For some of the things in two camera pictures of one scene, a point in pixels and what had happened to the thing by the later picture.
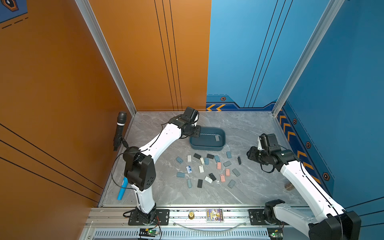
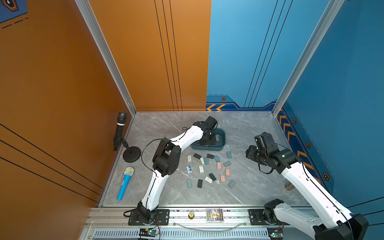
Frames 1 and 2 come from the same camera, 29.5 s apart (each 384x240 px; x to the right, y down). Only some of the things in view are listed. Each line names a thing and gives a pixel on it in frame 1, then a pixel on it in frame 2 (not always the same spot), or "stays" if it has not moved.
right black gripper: [251, 154] stays
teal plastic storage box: [211, 139] stays
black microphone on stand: [121, 123] stays
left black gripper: [198, 131] -> [212, 142]
